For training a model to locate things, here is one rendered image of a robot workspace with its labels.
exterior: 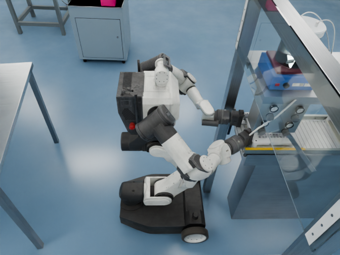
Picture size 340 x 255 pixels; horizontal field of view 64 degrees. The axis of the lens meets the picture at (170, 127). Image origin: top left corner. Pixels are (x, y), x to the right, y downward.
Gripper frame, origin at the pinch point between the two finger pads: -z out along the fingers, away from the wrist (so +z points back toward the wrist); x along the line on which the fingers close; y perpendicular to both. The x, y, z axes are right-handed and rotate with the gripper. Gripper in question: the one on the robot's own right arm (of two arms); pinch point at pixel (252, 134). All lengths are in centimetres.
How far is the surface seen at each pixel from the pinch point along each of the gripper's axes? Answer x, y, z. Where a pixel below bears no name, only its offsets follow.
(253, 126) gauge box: -17.1, 5.3, 10.8
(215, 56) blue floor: 98, -187, -151
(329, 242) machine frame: -45, 59, 50
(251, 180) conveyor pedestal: 41.7, 8.0, -5.6
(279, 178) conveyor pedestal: 38.9, 17.2, -20.4
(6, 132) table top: 8, -83, 114
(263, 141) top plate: 0.3, 7.1, -1.2
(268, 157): 10.3, 12.1, -3.9
